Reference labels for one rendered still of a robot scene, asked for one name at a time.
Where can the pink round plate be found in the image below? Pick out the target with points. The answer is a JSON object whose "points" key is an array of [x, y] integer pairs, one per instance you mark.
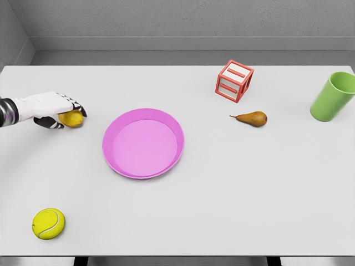
{"points": [[143, 144]]}

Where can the brown pear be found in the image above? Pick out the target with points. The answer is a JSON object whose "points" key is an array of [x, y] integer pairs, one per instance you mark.
{"points": [[253, 118]]}

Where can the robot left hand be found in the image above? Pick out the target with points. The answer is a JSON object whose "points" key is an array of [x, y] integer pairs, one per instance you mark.
{"points": [[52, 104]]}

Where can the red and white cube block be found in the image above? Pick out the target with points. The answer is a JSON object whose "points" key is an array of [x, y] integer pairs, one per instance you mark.
{"points": [[234, 81]]}

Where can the green cup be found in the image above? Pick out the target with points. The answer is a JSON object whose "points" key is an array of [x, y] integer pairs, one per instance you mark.
{"points": [[331, 97]]}

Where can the yellow tennis ball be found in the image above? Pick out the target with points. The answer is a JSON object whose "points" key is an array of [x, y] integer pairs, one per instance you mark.
{"points": [[48, 224]]}

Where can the yellow lemon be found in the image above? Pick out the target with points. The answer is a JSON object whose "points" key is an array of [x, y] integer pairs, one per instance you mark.
{"points": [[72, 119]]}

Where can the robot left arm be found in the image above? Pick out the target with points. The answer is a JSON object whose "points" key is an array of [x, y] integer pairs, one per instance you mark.
{"points": [[12, 109]]}

